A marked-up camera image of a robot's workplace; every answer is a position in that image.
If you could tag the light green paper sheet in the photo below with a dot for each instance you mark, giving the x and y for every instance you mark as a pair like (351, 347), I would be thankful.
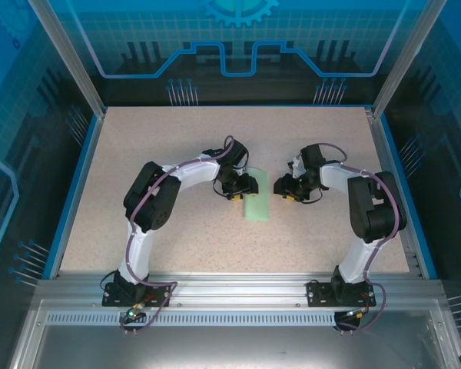
(259, 203)

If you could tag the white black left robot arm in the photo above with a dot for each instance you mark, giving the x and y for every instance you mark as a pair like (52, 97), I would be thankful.
(199, 173)

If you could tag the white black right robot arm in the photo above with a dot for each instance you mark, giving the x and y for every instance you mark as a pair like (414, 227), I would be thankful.
(336, 178)

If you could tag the grey sheet metal tray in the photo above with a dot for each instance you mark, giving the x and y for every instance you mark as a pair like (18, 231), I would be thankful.
(234, 346)

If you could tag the blue table edge strip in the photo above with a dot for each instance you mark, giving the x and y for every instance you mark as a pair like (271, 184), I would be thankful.
(75, 192)
(395, 153)

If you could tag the aluminium side rail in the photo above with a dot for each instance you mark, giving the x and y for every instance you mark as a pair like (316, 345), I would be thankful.
(375, 134)

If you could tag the long aluminium mounting rail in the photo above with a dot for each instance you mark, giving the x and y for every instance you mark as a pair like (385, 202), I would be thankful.
(234, 288)

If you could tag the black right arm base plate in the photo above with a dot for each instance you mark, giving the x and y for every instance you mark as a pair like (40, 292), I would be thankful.
(317, 294)

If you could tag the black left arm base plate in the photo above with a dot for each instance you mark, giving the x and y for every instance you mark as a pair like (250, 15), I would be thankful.
(113, 296)

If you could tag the aluminium frame post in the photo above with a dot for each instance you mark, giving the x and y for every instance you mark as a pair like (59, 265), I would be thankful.
(409, 57)
(71, 57)

